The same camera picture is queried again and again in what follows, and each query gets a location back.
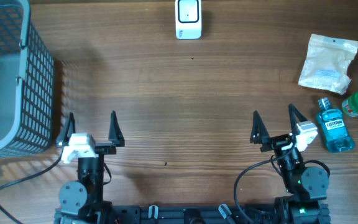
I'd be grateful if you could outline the blue mouthwash bottle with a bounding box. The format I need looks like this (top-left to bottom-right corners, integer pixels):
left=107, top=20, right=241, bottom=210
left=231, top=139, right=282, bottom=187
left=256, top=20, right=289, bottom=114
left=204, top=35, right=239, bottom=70
left=316, top=98, right=355, bottom=153

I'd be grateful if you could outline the grey plastic mesh basket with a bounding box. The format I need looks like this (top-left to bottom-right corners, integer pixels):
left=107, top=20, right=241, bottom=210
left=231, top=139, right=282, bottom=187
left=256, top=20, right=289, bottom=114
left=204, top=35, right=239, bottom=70
left=0, top=0, right=55, bottom=158

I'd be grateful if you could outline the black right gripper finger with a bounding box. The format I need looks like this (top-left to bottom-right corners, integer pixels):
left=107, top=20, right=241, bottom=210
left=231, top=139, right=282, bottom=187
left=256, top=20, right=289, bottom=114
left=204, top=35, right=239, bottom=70
left=250, top=111, right=270, bottom=144
left=288, top=103, right=308, bottom=134

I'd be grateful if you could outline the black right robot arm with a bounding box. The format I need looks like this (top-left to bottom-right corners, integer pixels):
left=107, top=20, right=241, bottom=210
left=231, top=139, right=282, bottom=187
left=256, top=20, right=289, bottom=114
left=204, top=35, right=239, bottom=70
left=243, top=104, right=331, bottom=223

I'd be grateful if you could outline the snack packet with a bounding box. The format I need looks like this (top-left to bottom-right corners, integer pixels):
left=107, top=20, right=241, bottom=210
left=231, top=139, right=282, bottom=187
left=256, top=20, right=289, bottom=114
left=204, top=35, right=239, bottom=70
left=298, top=34, right=358, bottom=95

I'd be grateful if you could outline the white barcode scanner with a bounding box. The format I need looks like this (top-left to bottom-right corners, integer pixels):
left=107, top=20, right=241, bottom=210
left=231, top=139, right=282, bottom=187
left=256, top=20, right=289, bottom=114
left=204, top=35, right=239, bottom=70
left=175, top=0, right=202, bottom=40

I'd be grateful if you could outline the black camera cable right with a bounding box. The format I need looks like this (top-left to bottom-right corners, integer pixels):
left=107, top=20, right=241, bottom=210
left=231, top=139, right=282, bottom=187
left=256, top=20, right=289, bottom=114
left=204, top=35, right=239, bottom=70
left=233, top=146, right=331, bottom=224

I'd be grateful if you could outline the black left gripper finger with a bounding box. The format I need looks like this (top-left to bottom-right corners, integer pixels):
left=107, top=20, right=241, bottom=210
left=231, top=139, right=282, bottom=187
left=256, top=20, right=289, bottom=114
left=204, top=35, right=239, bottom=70
left=108, top=111, right=125, bottom=147
left=55, top=113, right=76, bottom=147

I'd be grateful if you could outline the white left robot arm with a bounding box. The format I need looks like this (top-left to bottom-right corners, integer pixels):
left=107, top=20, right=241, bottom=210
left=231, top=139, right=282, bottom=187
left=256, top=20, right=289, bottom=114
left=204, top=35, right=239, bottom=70
left=53, top=111, right=125, bottom=224

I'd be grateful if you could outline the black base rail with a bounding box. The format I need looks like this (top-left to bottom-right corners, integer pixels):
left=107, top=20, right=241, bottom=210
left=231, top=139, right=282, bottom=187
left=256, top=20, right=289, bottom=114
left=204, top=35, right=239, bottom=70
left=53, top=203, right=331, bottom=224

